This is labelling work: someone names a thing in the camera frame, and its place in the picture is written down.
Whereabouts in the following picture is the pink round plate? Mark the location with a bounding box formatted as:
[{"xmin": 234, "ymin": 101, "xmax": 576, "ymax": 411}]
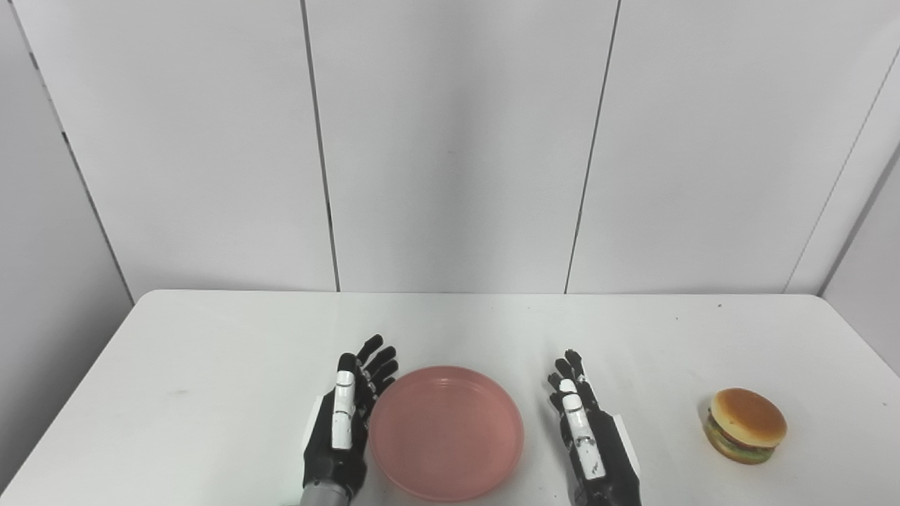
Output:
[{"xmin": 369, "ymin": 365, "xmax": 525, "ymax": 502}]

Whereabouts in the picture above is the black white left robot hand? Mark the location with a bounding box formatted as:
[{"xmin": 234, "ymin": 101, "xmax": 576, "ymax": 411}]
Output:
[{"xmin": 302, "ymin": 335, "xmax": 399, "ymax": 502}]

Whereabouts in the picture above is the toy hamburger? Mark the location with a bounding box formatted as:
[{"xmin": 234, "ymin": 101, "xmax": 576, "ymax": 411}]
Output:
[{"xmin": 705, "ymin": 388, "xmax": 788, "ymax": 465}]

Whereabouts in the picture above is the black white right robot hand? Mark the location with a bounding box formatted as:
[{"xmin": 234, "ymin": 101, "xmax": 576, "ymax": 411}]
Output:
[{"xmin": 548, "ymin": 349, "xmax": 642, "ymax": 506}]

